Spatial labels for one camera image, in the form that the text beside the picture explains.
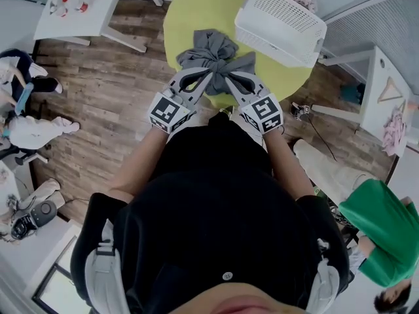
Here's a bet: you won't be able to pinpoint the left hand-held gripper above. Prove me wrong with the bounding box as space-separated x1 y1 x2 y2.
147 67 215 135

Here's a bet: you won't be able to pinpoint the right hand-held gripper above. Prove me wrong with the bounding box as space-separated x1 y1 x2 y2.
225 71 284 135

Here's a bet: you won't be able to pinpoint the grey clothes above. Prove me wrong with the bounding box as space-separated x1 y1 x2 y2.
176 28 257 96

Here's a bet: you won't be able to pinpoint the white perforated plastic basket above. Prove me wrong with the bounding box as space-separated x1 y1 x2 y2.
234 0 328 69

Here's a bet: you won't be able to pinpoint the person's left forearm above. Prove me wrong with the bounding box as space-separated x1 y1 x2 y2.
109 126 170 204

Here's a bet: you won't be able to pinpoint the person's right forearm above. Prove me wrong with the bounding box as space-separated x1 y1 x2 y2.
261 128 316 203

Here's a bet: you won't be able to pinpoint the large wooden clothes hanger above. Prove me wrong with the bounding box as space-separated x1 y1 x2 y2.
376 76 404 104

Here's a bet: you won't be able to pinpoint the small grey floor device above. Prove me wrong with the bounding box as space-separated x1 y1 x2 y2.
290 101 312 122

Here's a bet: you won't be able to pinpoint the yellow-green round table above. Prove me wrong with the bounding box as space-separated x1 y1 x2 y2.
162 0 314 110

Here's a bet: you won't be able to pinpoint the teal object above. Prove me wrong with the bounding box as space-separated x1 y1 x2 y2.
339 82 367 107

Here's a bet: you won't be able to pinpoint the white square side table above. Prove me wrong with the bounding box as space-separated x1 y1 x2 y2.
33 0 149 54

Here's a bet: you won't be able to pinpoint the person's black shirt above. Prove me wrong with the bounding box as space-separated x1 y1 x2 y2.
69 111 352 314

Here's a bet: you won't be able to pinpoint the white shelf unit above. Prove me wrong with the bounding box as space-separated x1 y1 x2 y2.
310 45 414 145

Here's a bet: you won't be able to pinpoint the red and white toy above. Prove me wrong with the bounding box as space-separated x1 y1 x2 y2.
49 0 90 18

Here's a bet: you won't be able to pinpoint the black and grey device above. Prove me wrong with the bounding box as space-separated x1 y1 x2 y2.
10 200 59 241

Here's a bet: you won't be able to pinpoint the person's face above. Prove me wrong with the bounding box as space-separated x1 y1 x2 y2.
181 281 309 314

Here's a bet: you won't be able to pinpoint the white desk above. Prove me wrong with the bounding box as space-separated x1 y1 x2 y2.
0 160 83 310

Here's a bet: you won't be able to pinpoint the black cable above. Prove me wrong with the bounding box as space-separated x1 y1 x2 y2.
306 115 338 162

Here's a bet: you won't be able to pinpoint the grey backpack strap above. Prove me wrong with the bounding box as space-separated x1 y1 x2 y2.
84 218 132 314
304 237 341 314

